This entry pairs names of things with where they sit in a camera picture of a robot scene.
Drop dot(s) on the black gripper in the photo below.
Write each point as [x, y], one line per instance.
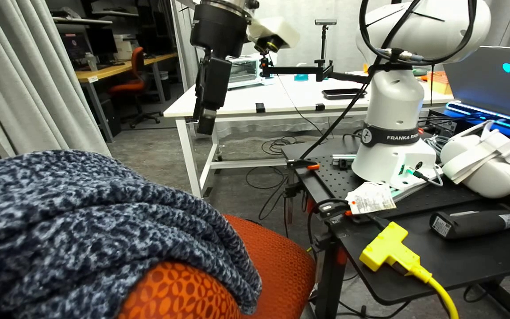
[219, 35]

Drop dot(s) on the blue speckled fleece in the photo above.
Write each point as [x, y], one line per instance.
[88, 223]

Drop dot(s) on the orange patterned armchair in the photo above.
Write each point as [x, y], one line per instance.
[272, 265]

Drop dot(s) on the teal clear box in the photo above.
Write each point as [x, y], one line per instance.
[244, 71]

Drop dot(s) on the white table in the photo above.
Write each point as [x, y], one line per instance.
[278, 97]

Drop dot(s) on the orange office chair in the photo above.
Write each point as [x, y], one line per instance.
[129, 86]

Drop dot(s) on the wooden desk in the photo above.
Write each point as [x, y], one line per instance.
[118, 67]

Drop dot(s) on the flat black device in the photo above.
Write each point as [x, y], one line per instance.
[343, 92]

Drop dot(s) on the black storage shelf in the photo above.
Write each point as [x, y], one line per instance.
[88, 35]

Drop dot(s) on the grey topped stand pole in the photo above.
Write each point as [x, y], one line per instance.
[324, 35]

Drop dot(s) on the white paper tag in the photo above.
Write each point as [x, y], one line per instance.
[370, 196]

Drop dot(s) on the grey curtain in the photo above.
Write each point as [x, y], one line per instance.
[24, 88]

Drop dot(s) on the white power strip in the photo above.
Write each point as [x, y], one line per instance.
[410, 179]

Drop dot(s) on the orange box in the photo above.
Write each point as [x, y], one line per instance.
[437, 81]

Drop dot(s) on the small black electronics box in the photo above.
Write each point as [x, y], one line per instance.
[442, 122]

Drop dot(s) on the white VR headset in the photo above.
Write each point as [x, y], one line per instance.
[485, 168]

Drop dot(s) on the black handheld device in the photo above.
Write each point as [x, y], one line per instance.
[472, 223]

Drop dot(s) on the grey laptop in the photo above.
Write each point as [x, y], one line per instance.
[490, 81]

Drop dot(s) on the black perforated robot table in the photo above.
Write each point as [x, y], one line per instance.
[460, 258]

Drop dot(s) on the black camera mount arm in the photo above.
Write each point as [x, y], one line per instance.
[295, 69]

